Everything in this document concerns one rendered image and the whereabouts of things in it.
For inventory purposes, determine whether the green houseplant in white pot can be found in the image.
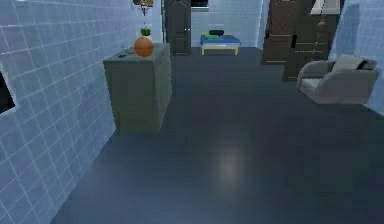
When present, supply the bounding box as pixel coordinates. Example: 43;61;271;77
140;27;153;41

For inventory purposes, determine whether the grey-green chest of drawers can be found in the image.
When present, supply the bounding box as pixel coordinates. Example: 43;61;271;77
102;42;173;135

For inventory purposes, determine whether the orange basketball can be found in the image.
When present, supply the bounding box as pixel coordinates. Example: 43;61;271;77
133;36;155;58

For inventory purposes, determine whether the dark grey room door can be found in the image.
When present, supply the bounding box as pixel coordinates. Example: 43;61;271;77
164;0;193;57

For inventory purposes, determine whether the dark window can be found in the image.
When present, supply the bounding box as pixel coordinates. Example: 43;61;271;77
190;0;210;9

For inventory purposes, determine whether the dark brown tall wardrobe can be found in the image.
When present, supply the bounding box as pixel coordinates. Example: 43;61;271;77
261;0;303;66

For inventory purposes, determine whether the dark brown chest of drawers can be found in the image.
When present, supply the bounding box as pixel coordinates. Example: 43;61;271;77
282;0;341;83

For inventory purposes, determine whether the grey armchair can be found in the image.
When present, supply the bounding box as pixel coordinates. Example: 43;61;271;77
296;59;380;106

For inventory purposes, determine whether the pale grey cushion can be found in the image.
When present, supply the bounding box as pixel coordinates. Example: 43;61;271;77
330;53;367;73

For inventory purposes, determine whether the white lampshade floor lamp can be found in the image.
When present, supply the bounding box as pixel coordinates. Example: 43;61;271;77
309;0;342;16

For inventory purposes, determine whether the blue bed with wooden frame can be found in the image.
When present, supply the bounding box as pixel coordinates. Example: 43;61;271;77
199;32;242;56

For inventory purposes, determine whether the brown hanging wall lamp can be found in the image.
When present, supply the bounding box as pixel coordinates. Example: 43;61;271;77
132;0;155;17

